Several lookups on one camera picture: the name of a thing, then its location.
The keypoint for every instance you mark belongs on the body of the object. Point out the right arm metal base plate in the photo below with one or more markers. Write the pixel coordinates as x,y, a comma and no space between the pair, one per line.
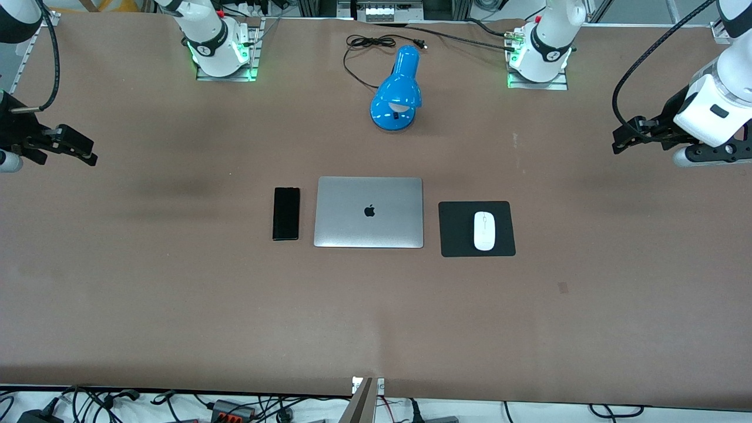
249,70

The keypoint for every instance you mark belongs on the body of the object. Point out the grey camera stand post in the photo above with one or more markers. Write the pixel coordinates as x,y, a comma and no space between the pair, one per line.
364,405

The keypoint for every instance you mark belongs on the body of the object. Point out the black mouse pad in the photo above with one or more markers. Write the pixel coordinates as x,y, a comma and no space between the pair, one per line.
455,235

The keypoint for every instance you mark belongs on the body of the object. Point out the blue desk lamp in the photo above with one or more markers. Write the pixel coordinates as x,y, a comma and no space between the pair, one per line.
399,82

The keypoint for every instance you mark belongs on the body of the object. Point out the silver closed laptop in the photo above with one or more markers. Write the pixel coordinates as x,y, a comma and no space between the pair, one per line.
352,223

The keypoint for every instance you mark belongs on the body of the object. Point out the white power strip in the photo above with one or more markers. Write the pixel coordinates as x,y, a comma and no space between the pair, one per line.
382,13

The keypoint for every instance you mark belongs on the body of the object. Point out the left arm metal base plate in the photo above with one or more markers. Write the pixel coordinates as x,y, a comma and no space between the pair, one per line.
552,85

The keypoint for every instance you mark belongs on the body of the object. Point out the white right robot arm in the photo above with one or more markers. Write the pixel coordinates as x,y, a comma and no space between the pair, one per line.
205,35

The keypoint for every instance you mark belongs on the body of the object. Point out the white post bracket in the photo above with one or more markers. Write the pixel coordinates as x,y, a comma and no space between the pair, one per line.
380,385

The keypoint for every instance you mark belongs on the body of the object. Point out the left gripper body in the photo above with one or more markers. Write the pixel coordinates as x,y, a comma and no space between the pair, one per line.
671,115

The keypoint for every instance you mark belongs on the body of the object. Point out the grey power adapter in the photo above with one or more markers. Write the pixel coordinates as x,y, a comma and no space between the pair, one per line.
440,420

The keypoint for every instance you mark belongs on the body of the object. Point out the black box with orange plugs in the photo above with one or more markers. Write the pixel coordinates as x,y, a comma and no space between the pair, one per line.
232,408

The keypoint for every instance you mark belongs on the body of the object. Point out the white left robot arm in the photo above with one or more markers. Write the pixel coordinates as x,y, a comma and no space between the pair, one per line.
549,35

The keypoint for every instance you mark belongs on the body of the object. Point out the white computer mouse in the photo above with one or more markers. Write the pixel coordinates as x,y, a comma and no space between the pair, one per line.
484,232

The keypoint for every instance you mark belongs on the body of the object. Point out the aluminium side rail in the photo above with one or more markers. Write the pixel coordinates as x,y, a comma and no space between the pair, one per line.
20,70

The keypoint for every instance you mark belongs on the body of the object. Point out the black power adapter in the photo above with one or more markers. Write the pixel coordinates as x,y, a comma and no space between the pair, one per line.
38,416

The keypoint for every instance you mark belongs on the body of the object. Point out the black smartphone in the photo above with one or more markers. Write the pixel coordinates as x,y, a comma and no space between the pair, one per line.
286,214

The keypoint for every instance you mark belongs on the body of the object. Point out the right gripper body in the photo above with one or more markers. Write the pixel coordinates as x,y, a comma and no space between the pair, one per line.
12,125

